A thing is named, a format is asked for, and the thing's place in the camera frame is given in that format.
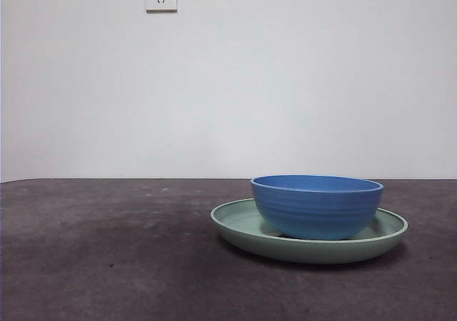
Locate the green plate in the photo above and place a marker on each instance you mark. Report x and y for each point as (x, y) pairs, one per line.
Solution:
(250, 242)

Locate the blue bowl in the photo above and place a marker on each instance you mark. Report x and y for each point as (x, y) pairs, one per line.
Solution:
(314, 210)

